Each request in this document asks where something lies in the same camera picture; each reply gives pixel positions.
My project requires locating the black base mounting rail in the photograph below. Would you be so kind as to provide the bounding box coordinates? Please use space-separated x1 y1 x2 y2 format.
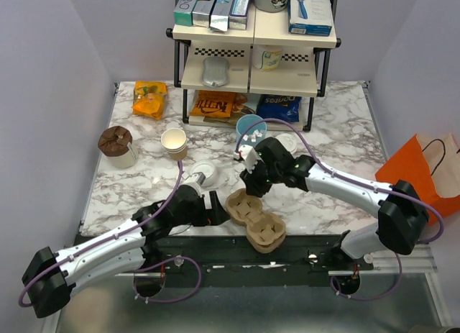
144 234 373 288

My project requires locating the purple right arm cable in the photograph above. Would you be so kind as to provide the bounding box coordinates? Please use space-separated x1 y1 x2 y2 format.
234 118 445 244

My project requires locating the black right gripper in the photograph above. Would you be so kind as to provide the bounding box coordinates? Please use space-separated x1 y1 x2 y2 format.
239 156 281 199

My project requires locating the cream black shelf rack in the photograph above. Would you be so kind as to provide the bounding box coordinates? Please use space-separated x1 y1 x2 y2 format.
166 6 341 132

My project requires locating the silver grey sponge pouch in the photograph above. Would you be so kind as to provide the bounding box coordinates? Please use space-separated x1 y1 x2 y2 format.
201 57 229 88

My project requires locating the teal toothpaste box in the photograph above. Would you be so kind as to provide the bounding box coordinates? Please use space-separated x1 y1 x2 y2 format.
174 0 198 27

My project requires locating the purple white toothpaste box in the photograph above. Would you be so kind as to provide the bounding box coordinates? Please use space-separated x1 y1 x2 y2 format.
229 0 252 30

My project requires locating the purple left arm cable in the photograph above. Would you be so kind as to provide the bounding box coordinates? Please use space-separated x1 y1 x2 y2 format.
18 160 186 308

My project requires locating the brown pulp cup carrier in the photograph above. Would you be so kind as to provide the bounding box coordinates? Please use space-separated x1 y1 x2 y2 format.
225 188 286 254

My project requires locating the blue razor package box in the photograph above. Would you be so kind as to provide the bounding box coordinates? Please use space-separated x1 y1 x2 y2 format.
288 0 334 37

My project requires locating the silver blue toothpaste box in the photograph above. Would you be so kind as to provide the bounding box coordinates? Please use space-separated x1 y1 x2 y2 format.
210 0 234 32

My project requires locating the brown cookie snack bag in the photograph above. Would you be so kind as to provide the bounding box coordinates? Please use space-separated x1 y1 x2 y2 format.
204 93 261 127

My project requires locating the kraft paper cup stack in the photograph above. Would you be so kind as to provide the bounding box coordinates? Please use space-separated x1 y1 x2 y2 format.
160 128 188 161

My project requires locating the orange paper bag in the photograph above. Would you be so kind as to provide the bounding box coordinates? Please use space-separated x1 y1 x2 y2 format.
375 134 459 218

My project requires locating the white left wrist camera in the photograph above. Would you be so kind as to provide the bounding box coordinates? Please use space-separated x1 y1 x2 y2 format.
184 172 207 191

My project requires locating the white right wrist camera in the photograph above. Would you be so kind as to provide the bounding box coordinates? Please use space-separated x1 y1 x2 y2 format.
233 145 260 173

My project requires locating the single white cup lid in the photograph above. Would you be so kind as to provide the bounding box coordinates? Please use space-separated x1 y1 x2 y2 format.
275 133 298 155

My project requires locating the blue doritos bag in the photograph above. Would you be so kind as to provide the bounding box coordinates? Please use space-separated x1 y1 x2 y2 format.
256 94 302 123

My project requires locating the orange yellow snack bag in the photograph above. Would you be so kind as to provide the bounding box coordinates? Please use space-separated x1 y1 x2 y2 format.
132 81 167 120

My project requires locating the blue cylindrical sugar container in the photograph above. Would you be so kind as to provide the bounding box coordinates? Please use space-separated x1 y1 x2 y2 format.
236 114 267 150

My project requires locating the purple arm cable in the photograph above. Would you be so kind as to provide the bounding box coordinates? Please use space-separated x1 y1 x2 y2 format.
234 118 445 244
18 160 186 308

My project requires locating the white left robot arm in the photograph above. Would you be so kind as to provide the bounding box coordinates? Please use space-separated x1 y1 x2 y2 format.
22 184 229 319

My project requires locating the orange kettle chips bag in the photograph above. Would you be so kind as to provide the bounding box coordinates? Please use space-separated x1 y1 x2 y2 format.
190 90 236 119

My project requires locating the white yellow printed cup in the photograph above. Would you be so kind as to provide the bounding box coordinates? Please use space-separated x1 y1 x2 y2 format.
252 45 282 72

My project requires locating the brown topped white container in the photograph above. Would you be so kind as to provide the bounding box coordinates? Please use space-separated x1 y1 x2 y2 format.
98 126 139 169

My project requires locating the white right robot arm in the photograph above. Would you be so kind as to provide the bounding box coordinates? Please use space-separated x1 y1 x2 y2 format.
236 137 428 270

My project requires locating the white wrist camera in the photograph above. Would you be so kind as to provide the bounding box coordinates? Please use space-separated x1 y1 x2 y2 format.
184 172 207 191
233 145 260 173

